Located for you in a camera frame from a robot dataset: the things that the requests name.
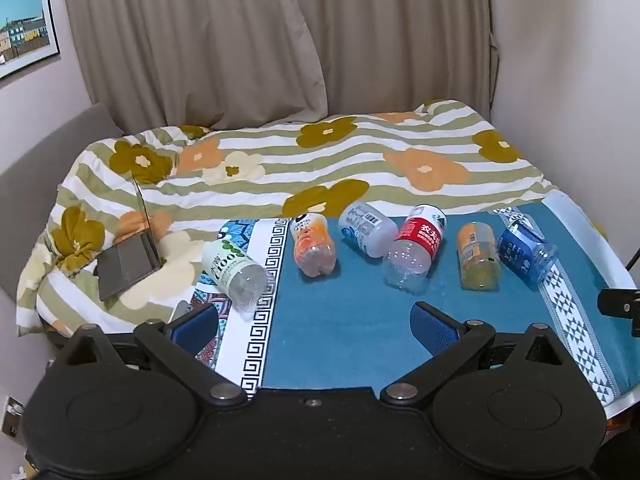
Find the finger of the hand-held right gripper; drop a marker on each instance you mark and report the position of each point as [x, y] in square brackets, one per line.
[618, 301]

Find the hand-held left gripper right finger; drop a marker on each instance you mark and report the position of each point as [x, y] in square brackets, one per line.
[434, 329]

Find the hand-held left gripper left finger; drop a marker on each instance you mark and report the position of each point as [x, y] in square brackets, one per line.
[199, 324]

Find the green label plastic bottle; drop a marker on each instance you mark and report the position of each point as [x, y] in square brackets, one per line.
[237, 273]

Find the red label plastic bottle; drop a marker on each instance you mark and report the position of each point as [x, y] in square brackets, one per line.
[415, 247]

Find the blue patterned mat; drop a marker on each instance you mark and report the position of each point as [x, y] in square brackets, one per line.
[350, 320]

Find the yellow label plastic bottle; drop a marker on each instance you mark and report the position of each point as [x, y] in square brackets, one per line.
[478, 256]

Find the grey laptop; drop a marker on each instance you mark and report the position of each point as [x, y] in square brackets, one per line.
[131, 259]

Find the blue label plastic bottle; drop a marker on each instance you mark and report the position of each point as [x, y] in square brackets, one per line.
[525, 255]

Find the white label plastic bottle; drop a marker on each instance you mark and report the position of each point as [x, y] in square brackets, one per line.
[365, 228]

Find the orange label plastic bottle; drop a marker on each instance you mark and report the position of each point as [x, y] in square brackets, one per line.
[312, 246]

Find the floral striped blanket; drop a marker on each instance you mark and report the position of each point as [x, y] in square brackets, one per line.
[350, 160]

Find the grey sofa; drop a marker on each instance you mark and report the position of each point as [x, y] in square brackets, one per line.
[45, 160]

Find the beige curtain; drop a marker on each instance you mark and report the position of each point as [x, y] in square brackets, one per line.
[190, 45]
[400, 35]

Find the wall socket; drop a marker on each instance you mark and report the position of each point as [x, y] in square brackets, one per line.
[12, 411]

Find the framed wall picture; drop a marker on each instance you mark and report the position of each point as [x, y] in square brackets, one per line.
[24, 26]

